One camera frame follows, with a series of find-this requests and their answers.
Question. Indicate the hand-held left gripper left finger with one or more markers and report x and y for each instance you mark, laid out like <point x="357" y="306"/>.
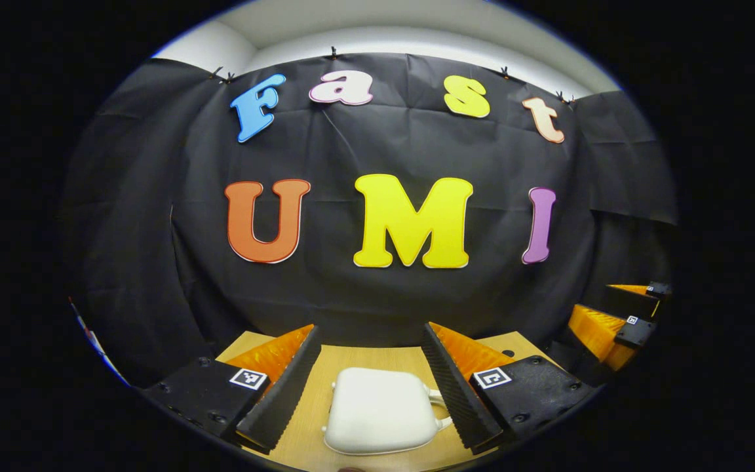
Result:
<point x="286" y="393"/>

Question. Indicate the white suitcase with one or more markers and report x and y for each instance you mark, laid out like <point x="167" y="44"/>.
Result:
<point x="377" y="410"/>

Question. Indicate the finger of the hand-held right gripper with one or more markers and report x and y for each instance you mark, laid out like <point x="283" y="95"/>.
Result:
<point x="639" y="300"/>
<point x="594" y="334"/>

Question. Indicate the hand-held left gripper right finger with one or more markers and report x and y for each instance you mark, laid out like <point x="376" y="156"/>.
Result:
<point x="456" y="400"/>

